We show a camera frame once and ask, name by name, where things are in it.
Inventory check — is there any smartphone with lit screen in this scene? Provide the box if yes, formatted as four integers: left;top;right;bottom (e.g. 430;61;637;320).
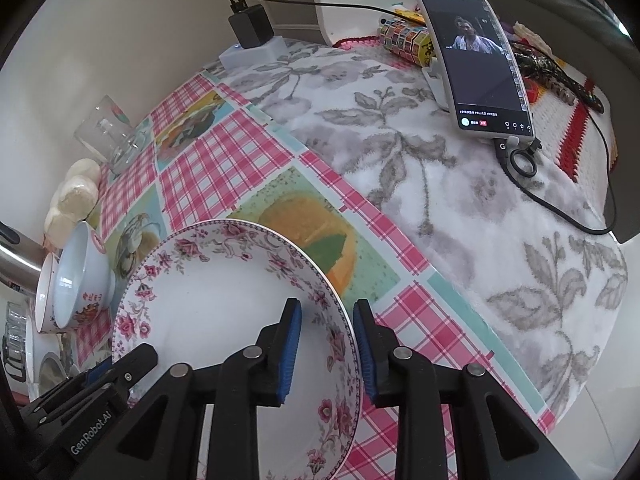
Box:
417;0;536;141

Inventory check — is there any white phone stand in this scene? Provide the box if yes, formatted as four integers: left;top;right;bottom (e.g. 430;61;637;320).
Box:
422;60;451;111

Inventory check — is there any colourful printed can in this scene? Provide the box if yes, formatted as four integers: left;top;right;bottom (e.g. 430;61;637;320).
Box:
377;17;436;66

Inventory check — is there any stainless steel thermos jug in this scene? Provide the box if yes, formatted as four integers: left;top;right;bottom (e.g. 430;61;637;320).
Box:
0;220;43;286

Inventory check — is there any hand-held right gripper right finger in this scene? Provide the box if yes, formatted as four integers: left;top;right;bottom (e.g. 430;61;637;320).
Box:
353;299;563;480

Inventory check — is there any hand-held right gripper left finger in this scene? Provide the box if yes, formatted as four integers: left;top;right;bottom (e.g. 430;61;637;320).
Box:
102;298;303;480

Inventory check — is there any dark patterned strap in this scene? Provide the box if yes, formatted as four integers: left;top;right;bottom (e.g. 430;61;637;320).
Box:
515;45;606;113

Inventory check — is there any pink plaid fruit tablecloth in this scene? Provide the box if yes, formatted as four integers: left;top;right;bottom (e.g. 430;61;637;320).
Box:
75;72;558;480

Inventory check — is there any clear glass mug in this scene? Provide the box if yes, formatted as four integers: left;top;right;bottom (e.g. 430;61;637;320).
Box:
74;95;151;176

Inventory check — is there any black power adapter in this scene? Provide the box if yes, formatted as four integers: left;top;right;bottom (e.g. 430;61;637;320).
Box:
228;4;275;50

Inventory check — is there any white power strip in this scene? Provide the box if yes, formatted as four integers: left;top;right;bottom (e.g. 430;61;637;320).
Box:
220;35;288;68

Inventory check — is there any black charging cable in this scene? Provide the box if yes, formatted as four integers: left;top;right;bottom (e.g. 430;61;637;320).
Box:
225;0;618;235

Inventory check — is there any white bowl red floral outside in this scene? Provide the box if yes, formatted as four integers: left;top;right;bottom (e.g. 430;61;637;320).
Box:
52;220;117;331
35;254;68;335

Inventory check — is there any bag of white steamed buns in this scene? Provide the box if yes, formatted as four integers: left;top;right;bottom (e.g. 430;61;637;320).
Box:
44;158;101;246

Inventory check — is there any black ring clip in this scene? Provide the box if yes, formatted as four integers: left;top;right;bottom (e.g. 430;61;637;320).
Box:
504;137;543;178

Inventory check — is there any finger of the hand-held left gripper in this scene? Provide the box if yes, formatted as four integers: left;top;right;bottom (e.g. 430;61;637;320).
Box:
85;344;159;401

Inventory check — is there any pink floral rimmed plate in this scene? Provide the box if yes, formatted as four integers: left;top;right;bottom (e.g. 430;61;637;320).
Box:
112;220;362;480

